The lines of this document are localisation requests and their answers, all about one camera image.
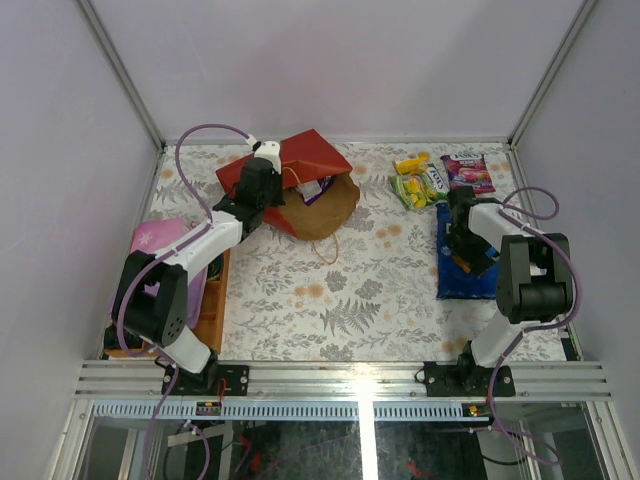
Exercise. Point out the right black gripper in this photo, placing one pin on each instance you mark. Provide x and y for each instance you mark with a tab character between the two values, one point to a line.
476	262

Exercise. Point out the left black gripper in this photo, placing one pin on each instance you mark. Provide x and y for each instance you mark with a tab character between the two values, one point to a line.
270	187

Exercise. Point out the blue silver chips bag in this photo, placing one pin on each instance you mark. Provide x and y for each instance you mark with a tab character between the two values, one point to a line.
453	281

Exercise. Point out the purple candy bag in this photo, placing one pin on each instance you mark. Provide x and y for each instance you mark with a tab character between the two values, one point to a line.
467	170
311	191

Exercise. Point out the green candy bag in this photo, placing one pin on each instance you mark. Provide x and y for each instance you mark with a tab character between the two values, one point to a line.
420	188

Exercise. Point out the yellow snack bag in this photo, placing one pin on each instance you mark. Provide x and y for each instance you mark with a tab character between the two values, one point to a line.
408	165

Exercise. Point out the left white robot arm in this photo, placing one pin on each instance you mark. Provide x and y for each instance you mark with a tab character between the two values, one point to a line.
152	297

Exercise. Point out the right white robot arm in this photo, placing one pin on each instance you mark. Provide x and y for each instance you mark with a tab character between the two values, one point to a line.
536	281

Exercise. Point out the purple pink cloth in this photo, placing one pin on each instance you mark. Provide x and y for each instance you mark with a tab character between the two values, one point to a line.
150	236

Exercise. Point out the wooden tray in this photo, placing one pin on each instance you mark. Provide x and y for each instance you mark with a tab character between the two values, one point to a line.
209	326

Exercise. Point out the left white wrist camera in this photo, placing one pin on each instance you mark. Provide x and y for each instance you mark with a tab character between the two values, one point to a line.
269	150

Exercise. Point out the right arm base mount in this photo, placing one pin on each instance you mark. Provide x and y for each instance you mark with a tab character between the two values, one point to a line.
448	381

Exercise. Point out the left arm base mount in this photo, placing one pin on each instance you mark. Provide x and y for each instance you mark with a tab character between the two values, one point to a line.
220	380

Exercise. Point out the aluminium front rail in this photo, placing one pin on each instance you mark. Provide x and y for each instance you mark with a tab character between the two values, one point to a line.
274	380

